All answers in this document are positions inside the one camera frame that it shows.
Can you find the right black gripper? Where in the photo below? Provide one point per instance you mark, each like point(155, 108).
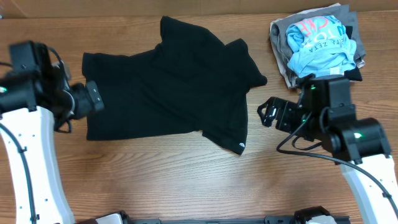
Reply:
point(287, 111)

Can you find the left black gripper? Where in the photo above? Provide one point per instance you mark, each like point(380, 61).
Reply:
point(86, 105)

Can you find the black t-shirt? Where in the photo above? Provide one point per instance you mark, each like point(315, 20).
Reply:
point(190, 81)

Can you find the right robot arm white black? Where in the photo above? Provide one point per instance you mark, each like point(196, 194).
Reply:
point(323, 124)

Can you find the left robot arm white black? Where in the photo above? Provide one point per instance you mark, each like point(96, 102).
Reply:
point(36, 101)

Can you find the light blue printed t-shirt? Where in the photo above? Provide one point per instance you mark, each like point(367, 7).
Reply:
point(297, 38)

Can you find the grey folded garment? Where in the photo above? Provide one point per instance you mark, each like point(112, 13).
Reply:
point(351, 18)

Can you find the black folded garment in pile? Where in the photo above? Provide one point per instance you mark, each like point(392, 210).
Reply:
point(354, 74)

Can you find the beige folded garment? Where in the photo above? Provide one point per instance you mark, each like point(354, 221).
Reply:
point(281, 67)

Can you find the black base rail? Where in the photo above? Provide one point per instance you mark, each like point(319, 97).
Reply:
point(316, 215)

